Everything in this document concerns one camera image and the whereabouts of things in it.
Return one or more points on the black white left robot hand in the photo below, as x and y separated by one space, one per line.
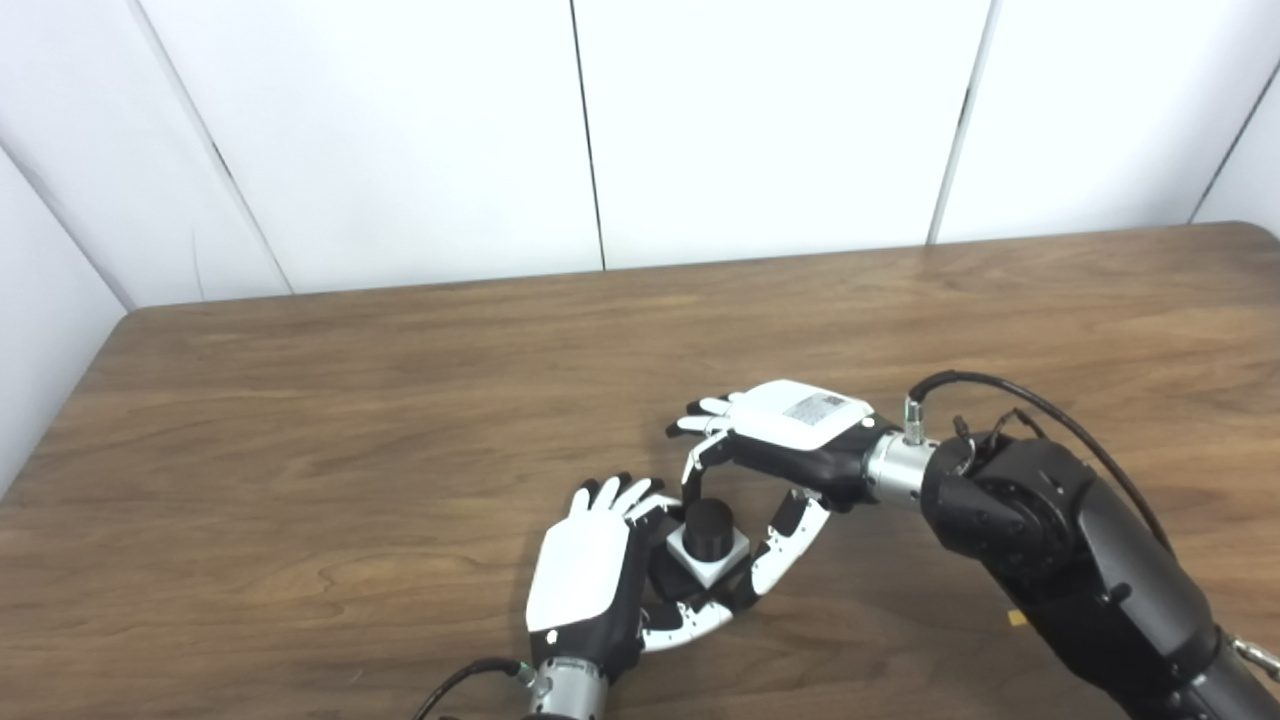
585 575

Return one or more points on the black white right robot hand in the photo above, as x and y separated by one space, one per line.
800 430

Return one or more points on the white square piece with hole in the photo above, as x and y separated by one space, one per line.
712 570

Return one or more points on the black peg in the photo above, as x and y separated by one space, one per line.
708 525

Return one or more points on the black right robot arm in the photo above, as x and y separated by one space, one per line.
1060 550

